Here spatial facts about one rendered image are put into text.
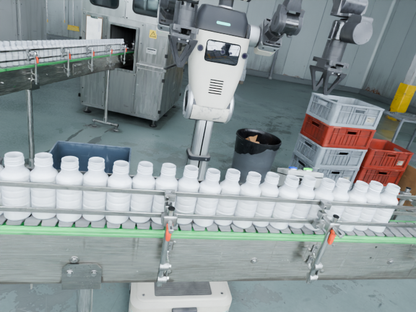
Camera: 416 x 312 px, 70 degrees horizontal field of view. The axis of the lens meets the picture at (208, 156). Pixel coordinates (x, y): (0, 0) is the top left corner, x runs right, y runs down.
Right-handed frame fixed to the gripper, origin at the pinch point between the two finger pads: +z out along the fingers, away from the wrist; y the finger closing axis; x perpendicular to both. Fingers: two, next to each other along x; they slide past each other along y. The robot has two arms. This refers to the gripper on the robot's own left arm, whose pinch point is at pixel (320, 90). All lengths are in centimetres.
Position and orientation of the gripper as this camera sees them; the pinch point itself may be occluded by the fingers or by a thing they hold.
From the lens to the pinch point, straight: 101.0
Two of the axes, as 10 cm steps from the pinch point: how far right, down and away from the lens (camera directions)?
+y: -1.8, -4.2, 8.9
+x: -9.7, -1.0, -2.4
